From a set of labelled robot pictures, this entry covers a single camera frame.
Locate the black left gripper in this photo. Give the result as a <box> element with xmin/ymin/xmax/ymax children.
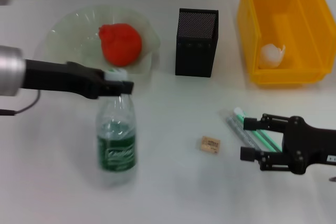
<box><xmin>23</xmin><ymin>59</ymin><xmax>134</xmax><ymax>101</ymax></box>

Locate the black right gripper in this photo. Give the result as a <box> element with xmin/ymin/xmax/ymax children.
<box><xmin>240</xmin><ymin>113</ymin><xmax>336</xmax><ymax>175</ymax></box>

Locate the grey marker pen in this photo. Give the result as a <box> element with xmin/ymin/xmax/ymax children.
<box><xmin>225</xmin><ymin>116</ymin><xmax>257</xmax><ymax>152</ymax></box>

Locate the green utility knife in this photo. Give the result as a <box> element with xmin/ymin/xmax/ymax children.
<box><xmin>233</xmin><ymin>106</ymin><xmax>283</xmax><ymax>154</ymax></box>

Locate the small tan eraser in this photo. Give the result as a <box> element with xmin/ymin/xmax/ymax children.
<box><xmin>195</xmin><ymin>135</ymin><xmax>221</xmax><ymax>155</ymax></box>

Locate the clear green-label water bottle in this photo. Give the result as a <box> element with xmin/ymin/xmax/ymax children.
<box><xmin>96</xmin><ymin>68</ymin><xmax>139</xmax><ymax>186</ymax></box>

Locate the red-orange fruit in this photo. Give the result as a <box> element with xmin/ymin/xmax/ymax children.
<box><xmin>98</xmin><ymin>23</ymin><xmax>143</xmax><ymax>67</ymax></box>

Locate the clear glass fruit plate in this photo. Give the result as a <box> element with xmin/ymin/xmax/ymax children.
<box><xmin>35</xmin><ymin>5</ymin><xmax>161</xmax><ymax>77</ymax></box>

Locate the black mesh pen holder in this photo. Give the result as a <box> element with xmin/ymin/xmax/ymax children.
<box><xmin>175</xmin><ymin>8</ymin><xmax>219</xmax><ymax>78</ymax></box>

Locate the yellow plastic storage bin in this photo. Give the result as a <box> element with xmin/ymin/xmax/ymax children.
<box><xmin>237</xmin><ymin>0</ymin><xmax>333</xmax><ymax>86</ymax></box>

